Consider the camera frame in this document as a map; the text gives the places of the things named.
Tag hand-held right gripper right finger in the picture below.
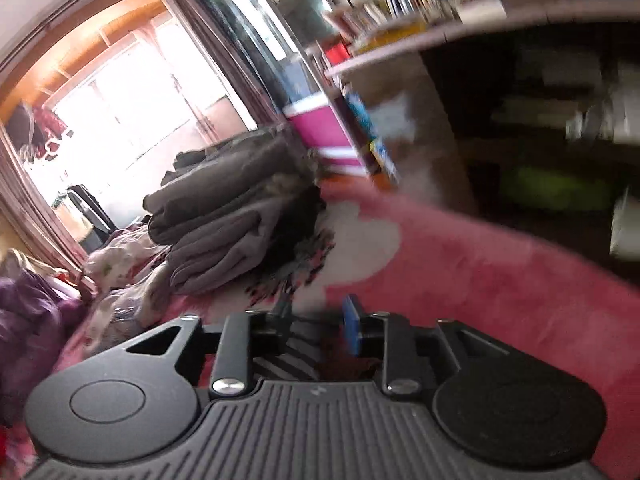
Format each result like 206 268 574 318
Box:
341 295 503 397

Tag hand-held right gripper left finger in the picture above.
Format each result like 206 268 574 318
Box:
125 309 258 397

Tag black white-striped sock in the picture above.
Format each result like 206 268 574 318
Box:
251 300 323 382

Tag stack of grey folded clothes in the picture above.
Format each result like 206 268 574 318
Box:
142 127 321 246

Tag hanging clothes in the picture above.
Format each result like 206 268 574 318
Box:
17 102 78 163

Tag lilac grey folded garment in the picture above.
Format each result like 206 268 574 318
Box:
167 205 301 297

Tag black folded garment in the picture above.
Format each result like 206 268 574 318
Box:
257 185 337 306

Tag white printed folded sweatshirt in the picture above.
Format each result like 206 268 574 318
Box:
86 280 173 356

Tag pink floral blanket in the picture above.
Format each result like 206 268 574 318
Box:
0 180 640 480

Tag white printed plastic bag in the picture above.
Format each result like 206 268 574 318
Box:
82 230 168 288

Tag purple duvet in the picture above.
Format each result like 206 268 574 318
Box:
0 266 85 413

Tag glass display cabinet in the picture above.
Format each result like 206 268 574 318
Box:
210 0 403 188

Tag pink floral curtain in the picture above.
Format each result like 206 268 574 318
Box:
0 125 88 266

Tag red box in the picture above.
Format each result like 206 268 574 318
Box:
324 42 353 68

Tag dark striped curtain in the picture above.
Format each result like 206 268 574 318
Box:
150 0 301 133

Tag grey desk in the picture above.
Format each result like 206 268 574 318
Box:
322 0 640 266

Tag wooden door frame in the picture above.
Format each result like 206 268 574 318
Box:
0 0 173 123

